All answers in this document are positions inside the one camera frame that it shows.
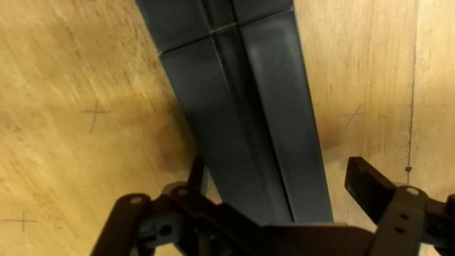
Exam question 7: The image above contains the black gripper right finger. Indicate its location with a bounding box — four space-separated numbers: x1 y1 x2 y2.
342 155 455 256

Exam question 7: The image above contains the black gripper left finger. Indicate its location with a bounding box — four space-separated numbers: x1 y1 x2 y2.
90 155 291 256

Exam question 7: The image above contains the black grooved track piece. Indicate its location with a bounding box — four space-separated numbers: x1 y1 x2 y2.
135 0 295 54
157 8 335 226

